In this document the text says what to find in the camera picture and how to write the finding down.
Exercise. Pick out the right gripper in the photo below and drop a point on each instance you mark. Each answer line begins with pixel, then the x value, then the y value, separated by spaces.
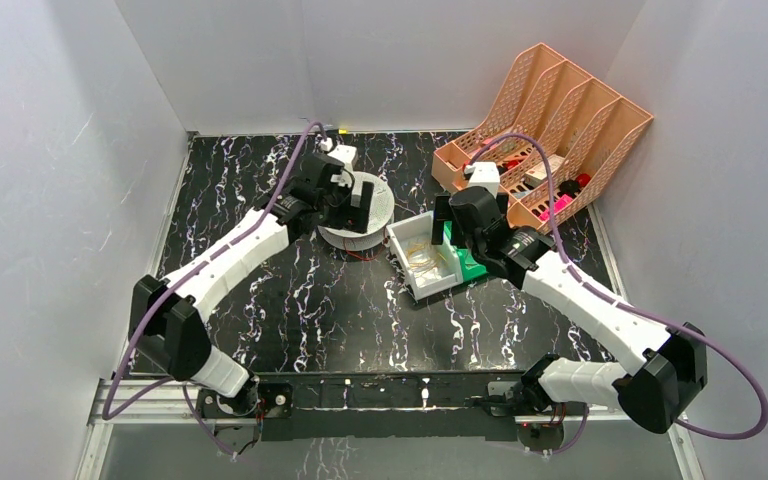
pixel 442 212

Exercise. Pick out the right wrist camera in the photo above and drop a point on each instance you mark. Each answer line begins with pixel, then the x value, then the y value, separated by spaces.
pixel 483 174

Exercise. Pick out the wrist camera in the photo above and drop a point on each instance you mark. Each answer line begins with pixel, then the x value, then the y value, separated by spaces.
pixel 483 174
pixel 345 155

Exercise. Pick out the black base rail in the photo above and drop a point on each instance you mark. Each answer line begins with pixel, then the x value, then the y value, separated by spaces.
pixel 416 404

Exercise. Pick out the peach file organizer rack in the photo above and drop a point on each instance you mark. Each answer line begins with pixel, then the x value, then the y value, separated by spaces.
pixel 547 104

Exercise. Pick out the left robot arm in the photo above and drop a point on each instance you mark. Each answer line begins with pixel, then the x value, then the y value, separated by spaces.
pixel 169 314

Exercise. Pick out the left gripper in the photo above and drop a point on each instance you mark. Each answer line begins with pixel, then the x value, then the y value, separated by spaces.
pixel 357 201

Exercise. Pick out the red capped item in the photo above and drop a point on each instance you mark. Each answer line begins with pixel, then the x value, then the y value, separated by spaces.
pixel 583 180

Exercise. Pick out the green plastic bin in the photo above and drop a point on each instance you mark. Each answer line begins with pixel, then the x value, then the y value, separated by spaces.
pixel 467 268

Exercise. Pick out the white plastic bin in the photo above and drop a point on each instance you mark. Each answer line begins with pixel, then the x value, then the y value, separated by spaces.
pixel 427 269

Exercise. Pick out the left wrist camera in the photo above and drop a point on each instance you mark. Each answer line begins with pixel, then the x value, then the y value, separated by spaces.
pixel 345 155

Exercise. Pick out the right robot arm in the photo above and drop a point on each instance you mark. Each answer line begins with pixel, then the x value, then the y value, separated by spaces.
pixel 656 371

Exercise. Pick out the white perforated cable spool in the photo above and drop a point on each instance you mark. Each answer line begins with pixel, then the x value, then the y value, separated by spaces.
pixel 371 209

